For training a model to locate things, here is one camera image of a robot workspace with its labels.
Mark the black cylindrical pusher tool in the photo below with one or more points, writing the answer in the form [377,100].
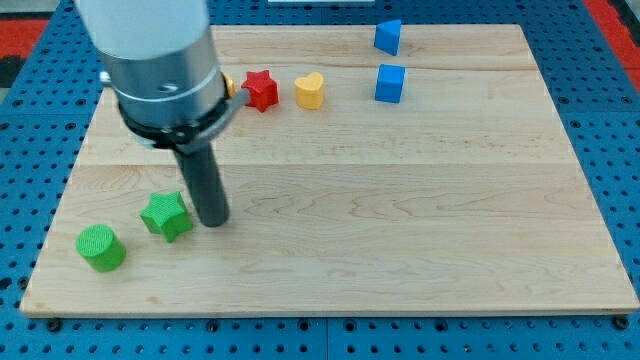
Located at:
[201,175]

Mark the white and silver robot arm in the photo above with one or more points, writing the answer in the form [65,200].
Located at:
[162,65]

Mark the yellow block behind arm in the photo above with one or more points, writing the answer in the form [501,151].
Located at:
[230,86]

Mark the green star block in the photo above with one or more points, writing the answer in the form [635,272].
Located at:
[166,215]

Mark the red star block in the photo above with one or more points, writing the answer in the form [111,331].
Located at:
[263,89]

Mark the green cylinder block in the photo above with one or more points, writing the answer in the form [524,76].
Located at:
[100,247]

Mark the yellow heart block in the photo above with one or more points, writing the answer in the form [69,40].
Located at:
[309,91]

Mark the blue cube block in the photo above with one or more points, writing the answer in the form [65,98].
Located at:
[389,83]

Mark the light wooden board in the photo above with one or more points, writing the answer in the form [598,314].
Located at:
[464,199]

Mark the blue triangular prism block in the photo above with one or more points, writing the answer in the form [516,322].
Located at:
[387,36]

